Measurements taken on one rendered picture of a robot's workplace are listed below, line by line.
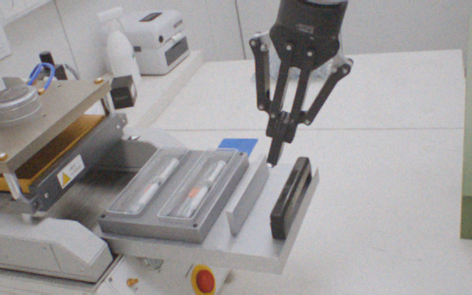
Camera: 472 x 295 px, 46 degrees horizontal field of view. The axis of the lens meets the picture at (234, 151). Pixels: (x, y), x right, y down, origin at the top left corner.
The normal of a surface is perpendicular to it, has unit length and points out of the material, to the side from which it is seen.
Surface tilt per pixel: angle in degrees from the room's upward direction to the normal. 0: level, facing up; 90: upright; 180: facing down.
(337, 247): 0
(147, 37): 86
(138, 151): 90
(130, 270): 65
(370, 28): 90
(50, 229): 0
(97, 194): 0
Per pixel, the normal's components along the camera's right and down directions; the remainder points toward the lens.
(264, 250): -0.17, -0.85
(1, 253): -0.35, 0.52
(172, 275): 0.77, -0.33
